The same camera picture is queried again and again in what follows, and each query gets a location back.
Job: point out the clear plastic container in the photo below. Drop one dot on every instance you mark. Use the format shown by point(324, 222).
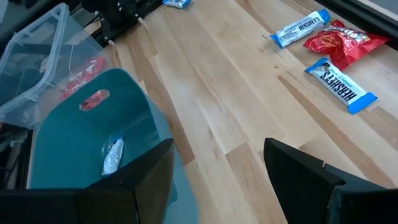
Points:
point(59, 31)

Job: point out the teal plastic bin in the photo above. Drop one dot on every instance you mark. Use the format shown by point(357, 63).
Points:
point(77, 149)

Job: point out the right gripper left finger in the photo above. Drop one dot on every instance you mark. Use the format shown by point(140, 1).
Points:
point(149, 186)

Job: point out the Hershey's white blue candy bar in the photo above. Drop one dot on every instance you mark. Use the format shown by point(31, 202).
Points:
point(340, 85)
point(113, 155)
point(177, 3)
point(298, 29)

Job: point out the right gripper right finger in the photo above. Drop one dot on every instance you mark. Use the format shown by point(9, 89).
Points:
point(304, 186)

